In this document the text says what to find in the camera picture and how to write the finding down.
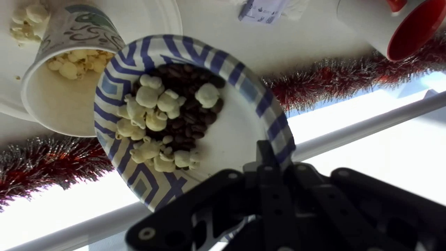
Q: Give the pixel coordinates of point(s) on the printed paper cup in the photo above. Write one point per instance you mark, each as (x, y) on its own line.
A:
(57, 101)

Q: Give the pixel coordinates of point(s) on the small blue white packet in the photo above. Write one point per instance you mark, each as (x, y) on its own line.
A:
(263, 8)

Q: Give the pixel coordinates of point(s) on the popcorn heap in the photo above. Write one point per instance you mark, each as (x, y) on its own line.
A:
(70, 64)

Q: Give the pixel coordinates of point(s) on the small loose popcorn cluster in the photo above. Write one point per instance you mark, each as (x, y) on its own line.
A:
(29, 20)

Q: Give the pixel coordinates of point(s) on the blue patterned paper bowl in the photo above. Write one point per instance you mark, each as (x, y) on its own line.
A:
(242, 125)

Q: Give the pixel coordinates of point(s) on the white mug red interior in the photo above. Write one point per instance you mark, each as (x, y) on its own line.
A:
(367, 22)

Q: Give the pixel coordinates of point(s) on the red silver tinsel garland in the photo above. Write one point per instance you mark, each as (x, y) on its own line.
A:
(326, 78)

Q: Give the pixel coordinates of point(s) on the white round plate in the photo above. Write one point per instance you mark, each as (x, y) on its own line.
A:
(149, 18)

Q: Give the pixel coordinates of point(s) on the coffee beans heap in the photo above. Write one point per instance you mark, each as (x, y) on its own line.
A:
(186, 125)

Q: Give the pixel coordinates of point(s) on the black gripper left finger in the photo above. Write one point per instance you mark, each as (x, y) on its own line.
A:
(210, 213)

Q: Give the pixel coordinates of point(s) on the white popcorn piece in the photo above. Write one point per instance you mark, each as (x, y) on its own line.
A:
(165, 163)
(155, 119)
(207, 93)
(135, 110)
(149, 92)
(146, 150)
(183, 157)

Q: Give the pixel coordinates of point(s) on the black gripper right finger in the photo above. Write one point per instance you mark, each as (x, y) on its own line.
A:
(372, 213)

